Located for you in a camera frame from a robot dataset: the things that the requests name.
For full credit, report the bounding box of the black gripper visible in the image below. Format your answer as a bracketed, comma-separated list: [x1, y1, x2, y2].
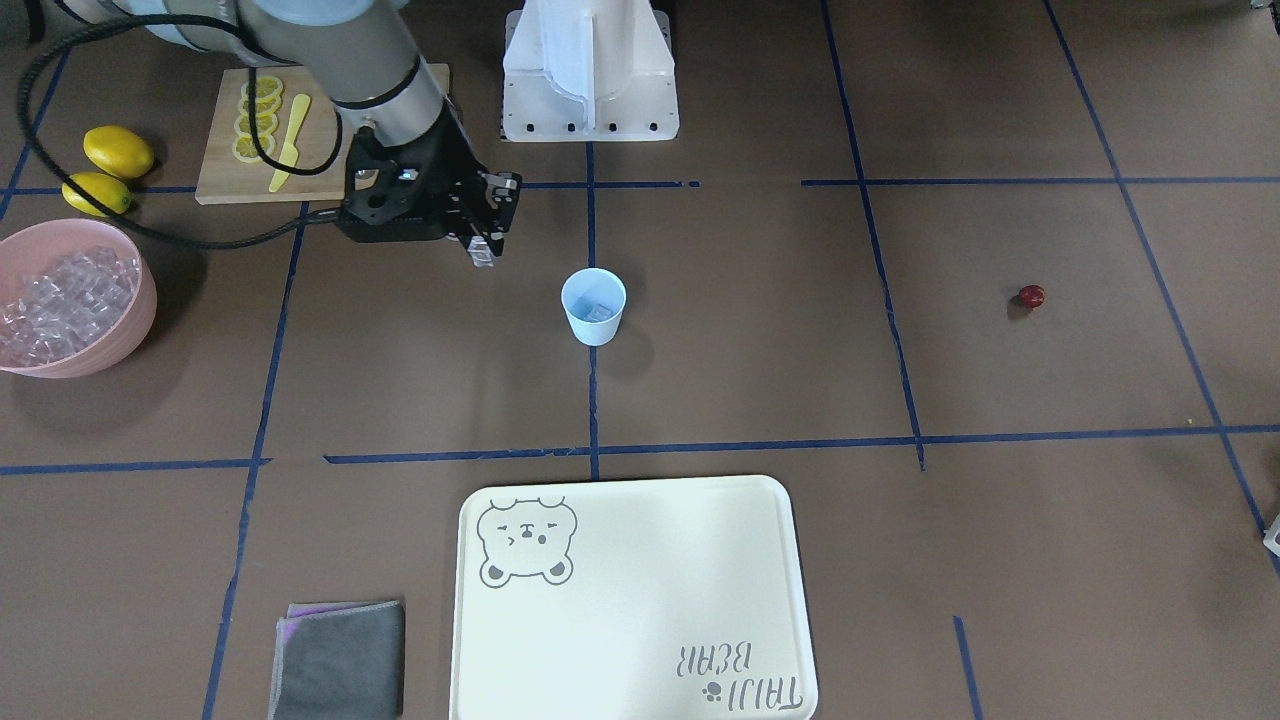
[337, 105, 524, 268]

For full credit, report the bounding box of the clear ice cube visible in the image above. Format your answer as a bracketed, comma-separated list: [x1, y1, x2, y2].
[582, 304, 618, 324]

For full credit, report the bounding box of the red strawberry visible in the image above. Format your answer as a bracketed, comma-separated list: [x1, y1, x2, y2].
[1018, 284, 1047, 310]

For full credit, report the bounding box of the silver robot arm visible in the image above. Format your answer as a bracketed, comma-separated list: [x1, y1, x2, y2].
[15, 1, 522, 266]

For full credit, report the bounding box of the light blue plastic cup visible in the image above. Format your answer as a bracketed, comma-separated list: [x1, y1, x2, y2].
[559, 268, 628, 347]

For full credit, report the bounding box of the ice cubes pile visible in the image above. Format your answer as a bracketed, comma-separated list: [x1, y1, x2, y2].
[1, 246, 141, 368]

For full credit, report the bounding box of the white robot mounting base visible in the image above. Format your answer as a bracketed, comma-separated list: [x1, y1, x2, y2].
[500, 1, 680, 143]

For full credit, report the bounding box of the yellow plastic knife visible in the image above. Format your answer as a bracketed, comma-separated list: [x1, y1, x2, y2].
[268, 94, 312, 193]

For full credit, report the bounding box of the wooden cutting board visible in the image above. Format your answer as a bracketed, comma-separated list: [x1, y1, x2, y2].
[195, 65, 451, 206]

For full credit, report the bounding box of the lemon slice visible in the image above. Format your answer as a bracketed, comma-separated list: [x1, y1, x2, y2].
[230, 135, 276, 164]
[239, 76, 285, 102]

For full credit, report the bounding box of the yellow lemon upper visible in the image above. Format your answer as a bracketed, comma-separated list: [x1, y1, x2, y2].
[82, 126, 156, 181]

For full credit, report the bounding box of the yellow lemon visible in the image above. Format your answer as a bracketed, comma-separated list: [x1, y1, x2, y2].
[82, 126, 156, 181]
[61, 172, 133, 217]

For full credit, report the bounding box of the yellow lemon lower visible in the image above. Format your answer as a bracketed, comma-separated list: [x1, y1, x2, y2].
[61, 172, 133, 217]

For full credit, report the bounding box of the cream bear serving tray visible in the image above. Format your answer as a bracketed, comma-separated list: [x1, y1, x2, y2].
[449, 474, 819, 719]

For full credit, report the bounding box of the pink bowl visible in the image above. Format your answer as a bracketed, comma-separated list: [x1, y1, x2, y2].
[1, 219, 157, 379]

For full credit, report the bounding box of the grey folded cloth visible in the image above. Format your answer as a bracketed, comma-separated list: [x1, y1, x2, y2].
[268, 600, 404, 719]

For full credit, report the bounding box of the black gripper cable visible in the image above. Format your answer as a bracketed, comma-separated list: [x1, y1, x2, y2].
[15, 10, 346, 249]

